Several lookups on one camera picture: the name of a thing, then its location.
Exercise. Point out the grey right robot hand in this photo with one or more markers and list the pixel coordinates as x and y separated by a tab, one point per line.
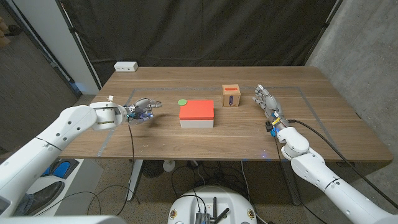
271	104

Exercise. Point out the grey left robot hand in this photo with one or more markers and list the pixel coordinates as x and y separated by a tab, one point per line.
141	105

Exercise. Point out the green round coin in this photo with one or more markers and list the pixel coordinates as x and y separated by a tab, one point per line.
182	102

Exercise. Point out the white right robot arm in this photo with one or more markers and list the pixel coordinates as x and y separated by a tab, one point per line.
314	168

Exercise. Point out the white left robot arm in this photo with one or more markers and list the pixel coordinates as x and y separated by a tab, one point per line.
56	137

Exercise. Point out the cardboard box with slot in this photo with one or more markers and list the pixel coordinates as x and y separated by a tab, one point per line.
231	96

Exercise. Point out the red lidded white box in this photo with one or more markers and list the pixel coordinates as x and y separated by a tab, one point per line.
196	110

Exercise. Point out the white power strip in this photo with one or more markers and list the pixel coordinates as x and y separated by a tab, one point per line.
125	66

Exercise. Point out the black round floor fan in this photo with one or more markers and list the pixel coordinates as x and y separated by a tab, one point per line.
153	169

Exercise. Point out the white round table foot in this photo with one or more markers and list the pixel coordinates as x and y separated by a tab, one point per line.
168	165

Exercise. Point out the white table leg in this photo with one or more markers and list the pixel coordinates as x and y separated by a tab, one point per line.
135	177

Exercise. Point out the grey table leg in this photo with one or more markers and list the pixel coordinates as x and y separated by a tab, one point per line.
290	183

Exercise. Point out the black backdrop stand pole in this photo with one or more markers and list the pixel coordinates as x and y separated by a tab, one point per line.
79	46
323	28

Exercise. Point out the black backdrop curtain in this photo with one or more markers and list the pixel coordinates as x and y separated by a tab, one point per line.
199	31

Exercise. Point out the blue and black foot pedal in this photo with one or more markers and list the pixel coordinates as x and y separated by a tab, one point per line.
62	168

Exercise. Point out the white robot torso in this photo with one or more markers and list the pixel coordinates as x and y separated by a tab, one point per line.
186	205

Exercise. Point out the grey electronics module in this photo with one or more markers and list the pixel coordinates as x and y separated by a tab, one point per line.
202	218

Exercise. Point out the dark leather shoe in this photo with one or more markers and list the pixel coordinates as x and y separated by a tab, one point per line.
46	194

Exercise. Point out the white robot head edge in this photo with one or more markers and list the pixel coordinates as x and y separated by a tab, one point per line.
62	220

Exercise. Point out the blue jeans leg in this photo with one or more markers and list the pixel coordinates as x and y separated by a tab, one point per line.
23	205

